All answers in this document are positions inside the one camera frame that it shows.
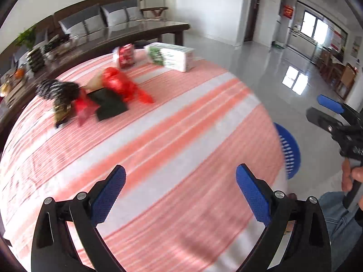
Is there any potted green plant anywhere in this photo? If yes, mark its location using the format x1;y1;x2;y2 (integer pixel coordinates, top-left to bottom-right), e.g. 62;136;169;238
14;25;48;73

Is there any dark green wrapper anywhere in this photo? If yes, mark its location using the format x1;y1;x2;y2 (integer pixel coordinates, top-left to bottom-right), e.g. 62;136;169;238
87;88;128;121

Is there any crushed red soda can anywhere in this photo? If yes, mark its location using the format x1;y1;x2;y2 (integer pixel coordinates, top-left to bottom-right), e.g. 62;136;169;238
113;44;135;69

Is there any dark entrance door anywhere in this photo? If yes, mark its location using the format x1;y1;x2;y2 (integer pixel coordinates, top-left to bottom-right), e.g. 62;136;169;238
244;0;260;42

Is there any person's right hand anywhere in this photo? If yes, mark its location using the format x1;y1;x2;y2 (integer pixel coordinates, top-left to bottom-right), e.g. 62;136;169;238
342;158;362;212

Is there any striped orange white tablecloth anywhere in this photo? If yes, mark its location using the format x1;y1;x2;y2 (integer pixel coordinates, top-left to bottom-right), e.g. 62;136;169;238
1;51;287;271

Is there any red snack wrapper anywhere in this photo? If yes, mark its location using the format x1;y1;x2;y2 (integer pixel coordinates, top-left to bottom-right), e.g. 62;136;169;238
74;67;155;126

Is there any blue plastic waste basket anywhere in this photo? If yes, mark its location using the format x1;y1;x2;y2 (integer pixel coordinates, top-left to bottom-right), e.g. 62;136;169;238
274;123;301;179

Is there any grey cushion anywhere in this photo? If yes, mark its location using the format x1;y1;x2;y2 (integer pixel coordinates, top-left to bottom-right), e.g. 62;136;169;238
101;0;143;27
59;4;106;37

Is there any glass bowl of grapes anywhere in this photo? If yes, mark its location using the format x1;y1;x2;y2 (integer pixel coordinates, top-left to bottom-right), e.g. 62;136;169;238
43;34;72;61

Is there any dining chairs and table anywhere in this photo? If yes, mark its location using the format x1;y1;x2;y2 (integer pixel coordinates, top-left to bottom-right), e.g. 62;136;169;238
318;49;358;100

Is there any dark wooden sofa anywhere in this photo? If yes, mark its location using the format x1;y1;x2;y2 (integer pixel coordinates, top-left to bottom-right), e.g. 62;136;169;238
0;0;169;71

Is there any gold black foil package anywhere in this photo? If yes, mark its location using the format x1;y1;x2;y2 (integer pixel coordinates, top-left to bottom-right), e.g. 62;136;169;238
36;79;80;128

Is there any red wall decoration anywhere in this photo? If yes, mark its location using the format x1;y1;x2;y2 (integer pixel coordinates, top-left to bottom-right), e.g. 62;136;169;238
282;4;294;20

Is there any fruit tray with orange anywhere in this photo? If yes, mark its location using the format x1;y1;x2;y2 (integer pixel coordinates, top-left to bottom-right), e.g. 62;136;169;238
1;65;28;106

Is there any green white milk carton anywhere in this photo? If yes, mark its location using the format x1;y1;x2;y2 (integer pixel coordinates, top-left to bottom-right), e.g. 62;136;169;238
144;42;194;73

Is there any cream snack packet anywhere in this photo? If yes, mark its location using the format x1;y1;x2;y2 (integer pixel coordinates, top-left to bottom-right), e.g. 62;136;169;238
84;71;104;92

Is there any dark wooden coffee table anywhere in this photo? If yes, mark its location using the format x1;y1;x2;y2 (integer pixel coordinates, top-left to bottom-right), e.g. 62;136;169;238
1;20;190;148

